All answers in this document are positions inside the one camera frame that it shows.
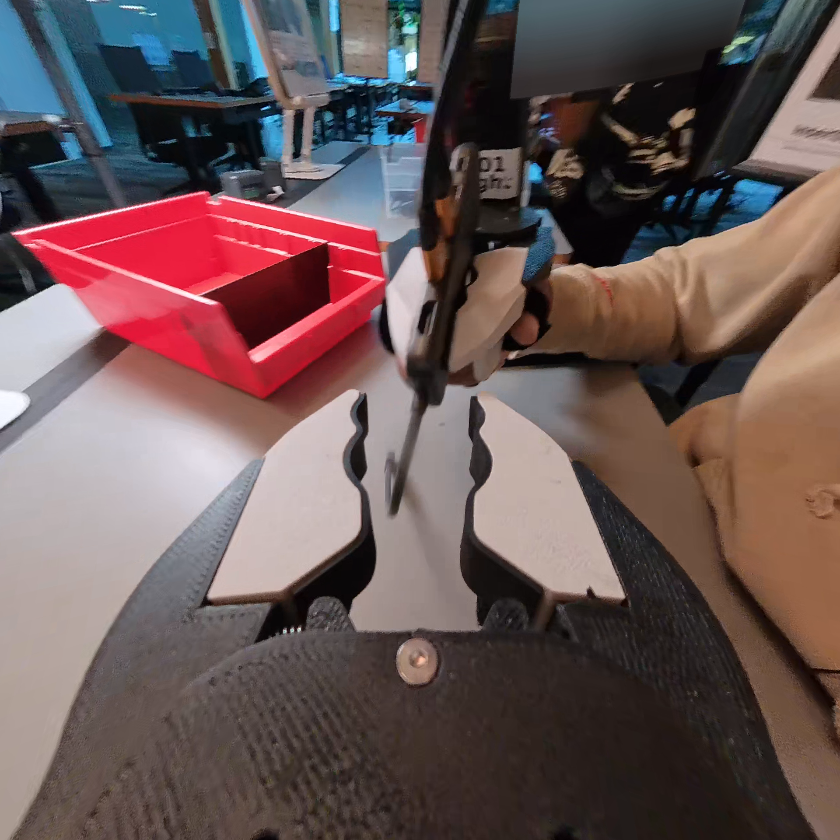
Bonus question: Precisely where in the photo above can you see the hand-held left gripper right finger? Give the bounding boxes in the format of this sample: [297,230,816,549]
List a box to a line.
[459,392,627,630]

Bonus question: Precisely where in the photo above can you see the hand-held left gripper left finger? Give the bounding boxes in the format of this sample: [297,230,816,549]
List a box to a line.
[205,389,378,618]

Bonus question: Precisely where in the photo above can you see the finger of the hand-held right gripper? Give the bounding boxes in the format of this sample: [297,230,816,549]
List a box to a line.
[382,247,437,361]
[451,247,529,387]

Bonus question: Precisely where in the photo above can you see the orange plug USB cable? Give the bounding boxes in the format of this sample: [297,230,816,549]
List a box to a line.
[384,0,487,519]

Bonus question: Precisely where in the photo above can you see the red storage bin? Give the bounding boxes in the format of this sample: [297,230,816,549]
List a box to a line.
[12,192,388,400]

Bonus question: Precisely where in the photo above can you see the clear plastic container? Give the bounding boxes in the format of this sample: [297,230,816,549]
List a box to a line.
[379,143,429,219]

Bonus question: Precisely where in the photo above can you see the black bin divider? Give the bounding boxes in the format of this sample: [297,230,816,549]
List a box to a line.
[202,240,332,350]

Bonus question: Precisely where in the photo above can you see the white document stand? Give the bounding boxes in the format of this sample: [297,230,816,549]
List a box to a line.
[241,0,349,182]

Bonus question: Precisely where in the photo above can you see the small grey device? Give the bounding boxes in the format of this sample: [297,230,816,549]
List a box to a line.
[220,161,284,199]

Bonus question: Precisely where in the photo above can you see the printed instruction sheet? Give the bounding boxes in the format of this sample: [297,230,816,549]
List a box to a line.
[261,0,327,98]

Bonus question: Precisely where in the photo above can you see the wooden background desk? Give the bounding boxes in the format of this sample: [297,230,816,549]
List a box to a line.
[108,91,280,191]

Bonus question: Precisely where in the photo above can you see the white framed sign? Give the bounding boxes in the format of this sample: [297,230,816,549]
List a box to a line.
[748,13,840,173]

